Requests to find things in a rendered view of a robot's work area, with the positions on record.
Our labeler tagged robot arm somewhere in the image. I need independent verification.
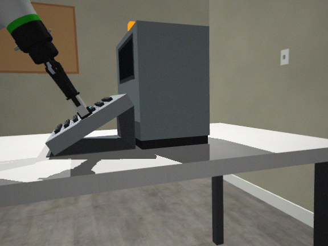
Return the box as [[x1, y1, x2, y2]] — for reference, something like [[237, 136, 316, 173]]
[[0, 0, 53, 53]]

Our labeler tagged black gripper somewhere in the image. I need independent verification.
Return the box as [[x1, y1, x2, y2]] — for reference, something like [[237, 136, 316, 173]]
[[29, 42, 89, 117]]

